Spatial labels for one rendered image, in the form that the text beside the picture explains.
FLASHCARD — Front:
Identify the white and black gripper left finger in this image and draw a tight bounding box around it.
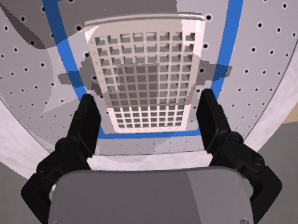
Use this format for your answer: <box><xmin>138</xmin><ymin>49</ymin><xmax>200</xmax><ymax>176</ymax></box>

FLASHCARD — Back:
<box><xmin>21</xmin><ymin>94</ymin><xmax>101</xmax><ymax>224</ymax></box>

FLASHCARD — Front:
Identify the white well plate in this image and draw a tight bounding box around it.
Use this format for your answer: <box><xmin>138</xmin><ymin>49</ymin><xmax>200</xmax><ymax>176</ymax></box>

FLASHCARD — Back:
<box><xmin>84</xmin><ymin>12</ymin><xmax>205</xmax><ymax>133</ymax></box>

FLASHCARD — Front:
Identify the grey perforated base plate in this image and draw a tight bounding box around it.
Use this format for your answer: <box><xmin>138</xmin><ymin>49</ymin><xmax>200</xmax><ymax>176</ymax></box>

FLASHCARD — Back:
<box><xmin>0</xmin><ymin>0</ymin><xmax>298</xmax><ymax>156</ymax></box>

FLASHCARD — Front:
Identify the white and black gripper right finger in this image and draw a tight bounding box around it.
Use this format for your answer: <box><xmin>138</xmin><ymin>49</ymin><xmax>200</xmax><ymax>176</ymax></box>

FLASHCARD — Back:
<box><xmin>196</xmin><ymin>89</ymin><xmax>282</xmax><ymax>224</ymax></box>

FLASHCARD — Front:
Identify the blue tape outline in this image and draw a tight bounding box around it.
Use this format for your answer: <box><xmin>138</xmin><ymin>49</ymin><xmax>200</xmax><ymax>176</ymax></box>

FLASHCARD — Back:
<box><xmin>42</xmin><ymin>0</ymin><xmax>243</xmax><ymax>139</ymax></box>

